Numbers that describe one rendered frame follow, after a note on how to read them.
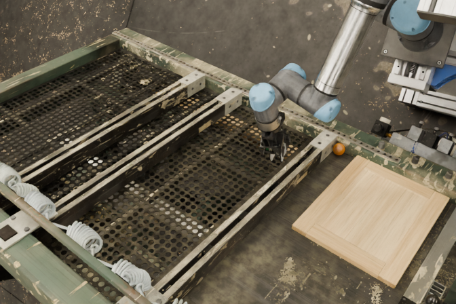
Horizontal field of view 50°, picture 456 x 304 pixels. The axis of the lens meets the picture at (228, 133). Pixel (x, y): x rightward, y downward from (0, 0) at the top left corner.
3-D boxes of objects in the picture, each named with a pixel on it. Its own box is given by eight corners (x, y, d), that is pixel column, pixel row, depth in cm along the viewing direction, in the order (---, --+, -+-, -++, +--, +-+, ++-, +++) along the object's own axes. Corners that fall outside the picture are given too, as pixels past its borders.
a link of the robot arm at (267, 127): (257, 104, 154) (282, 105, 151) (260, 113, 157) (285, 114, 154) (252, 123, 149) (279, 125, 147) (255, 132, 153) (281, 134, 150)
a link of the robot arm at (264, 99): (281, 86, 141) (260, 105, 138) (286, 110, 149) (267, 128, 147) (260, 75, 145) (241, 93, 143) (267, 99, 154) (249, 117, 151)
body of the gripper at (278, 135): (261, 157, 161) (254, 136, 152) (266, 136, 166) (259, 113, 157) (284, 158, 159) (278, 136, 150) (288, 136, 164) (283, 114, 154)
